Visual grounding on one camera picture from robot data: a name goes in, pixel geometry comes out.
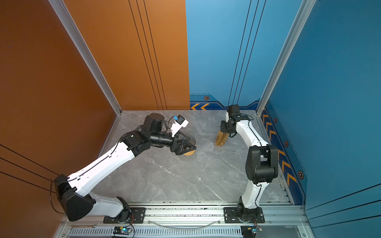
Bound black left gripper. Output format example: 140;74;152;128
150;131;196;156

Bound wooden ring dripper stand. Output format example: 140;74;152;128
183;150;196;156

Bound green circuit board right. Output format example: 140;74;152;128
241;226;263;238

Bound aluminium left corner post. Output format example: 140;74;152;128
49;0;122;116

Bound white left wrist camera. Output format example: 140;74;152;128
170;115;189;137

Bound aluminium right corner post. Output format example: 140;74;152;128
256;0;316;116

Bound green circuit board left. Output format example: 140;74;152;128
113;226;134;238

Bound clear cable loop on rail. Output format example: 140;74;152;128
147;219;222;230

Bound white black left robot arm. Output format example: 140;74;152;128
53;113;196;223

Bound aluminium corner post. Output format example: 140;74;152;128
256;0;316;116
49;0;122;116

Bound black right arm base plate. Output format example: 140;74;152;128
223;207;265;224

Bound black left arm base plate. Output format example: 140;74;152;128
103;207;146;224

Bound aluminium front rail frame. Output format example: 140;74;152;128
54;202;314;238

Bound green circuit board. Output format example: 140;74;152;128
113;226;134;238
241;226;263;238

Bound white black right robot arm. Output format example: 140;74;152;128
215;105;278;223

